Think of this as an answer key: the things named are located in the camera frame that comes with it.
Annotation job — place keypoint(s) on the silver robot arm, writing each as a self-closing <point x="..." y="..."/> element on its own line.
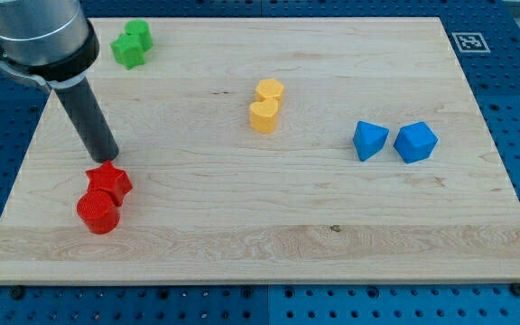
<point x="47" y="44"/>

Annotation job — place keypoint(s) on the red star block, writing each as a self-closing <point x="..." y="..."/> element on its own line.
<point x="115" y="182"/>

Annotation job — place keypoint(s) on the green star block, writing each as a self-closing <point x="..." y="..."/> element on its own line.
<point x="128" y="51"/>

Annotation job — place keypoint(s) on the wooden board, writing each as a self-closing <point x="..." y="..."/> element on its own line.
<point x="216" y="202"/>

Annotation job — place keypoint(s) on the yellow heart block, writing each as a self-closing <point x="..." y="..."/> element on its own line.
<point x="263" y="116"/>

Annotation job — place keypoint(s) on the yellow hexagon block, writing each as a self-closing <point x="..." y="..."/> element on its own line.
<point x="269" y="88"/>

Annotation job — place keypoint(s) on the blue triangle block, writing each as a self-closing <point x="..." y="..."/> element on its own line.
<point x="369" y="139"/>

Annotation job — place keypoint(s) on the blue cube block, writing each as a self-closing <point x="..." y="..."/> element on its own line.
<point x="415" y="142"/>

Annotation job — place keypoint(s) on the red cylinder block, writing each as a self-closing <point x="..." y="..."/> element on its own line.
<point x="98" y="212"/>

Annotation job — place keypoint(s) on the green cylinder block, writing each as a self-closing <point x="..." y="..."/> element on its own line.
<point x="141" y="29"/>

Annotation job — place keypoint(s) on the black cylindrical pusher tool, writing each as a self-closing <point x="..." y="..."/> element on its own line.
<point x="85" y="114"/>

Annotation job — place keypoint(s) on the white fiducial marker tag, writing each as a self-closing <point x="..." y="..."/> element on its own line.
<point x="470" y="42"/>

